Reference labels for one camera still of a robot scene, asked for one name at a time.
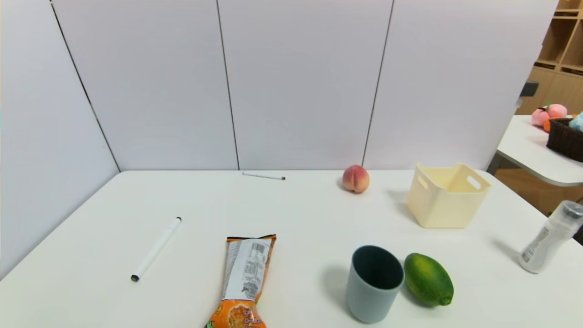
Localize orange snack bag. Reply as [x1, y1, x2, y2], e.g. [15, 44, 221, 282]
[205, 234, 277, 328]

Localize thin white pen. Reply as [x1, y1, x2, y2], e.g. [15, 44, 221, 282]
[242, 171, 286, 181]

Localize dark wicker basket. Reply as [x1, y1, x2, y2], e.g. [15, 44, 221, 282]
[546, 118, 583, 163]

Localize thick white marker black caps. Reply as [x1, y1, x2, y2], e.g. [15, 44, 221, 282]
[131, 217, 182, 282]

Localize pink plush peach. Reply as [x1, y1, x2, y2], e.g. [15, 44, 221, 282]
[531, 104, 568, 127]

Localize green lime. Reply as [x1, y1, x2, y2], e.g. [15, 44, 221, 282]
[404, 253, 455, 307]

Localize cream plastic box with handles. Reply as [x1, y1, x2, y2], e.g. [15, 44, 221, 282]
[406, 163, 492, 229]

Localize white side table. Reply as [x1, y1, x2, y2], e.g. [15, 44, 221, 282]
[486, 115, 583, 187]

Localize grey-blue cup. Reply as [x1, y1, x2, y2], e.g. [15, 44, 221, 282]
[345, 245, 405, 324]

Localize wooden shelf cabinet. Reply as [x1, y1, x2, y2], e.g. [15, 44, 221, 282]
[516, 0, 583, 115]

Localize white bottle grey cap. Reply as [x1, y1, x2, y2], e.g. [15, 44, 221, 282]
[518, 200, 583, 274]

